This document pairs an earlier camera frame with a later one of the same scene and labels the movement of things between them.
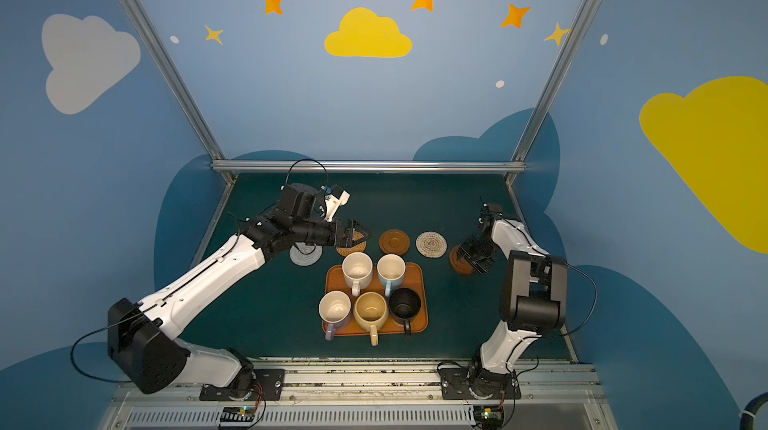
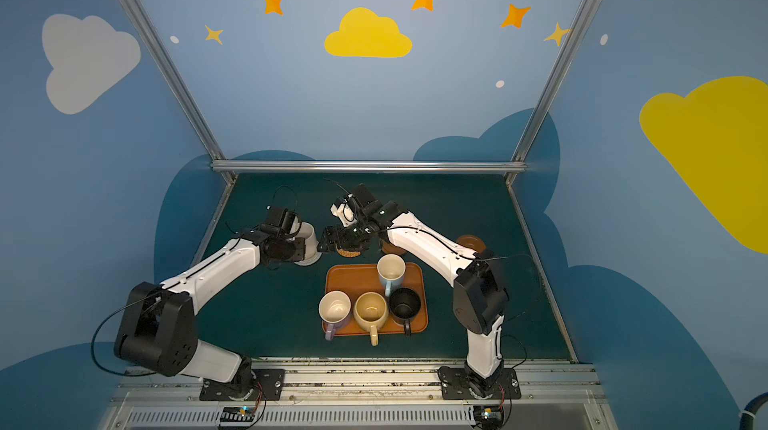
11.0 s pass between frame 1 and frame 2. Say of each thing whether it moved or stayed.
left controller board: stayed
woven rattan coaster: stayed
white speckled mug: moved
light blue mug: stayed
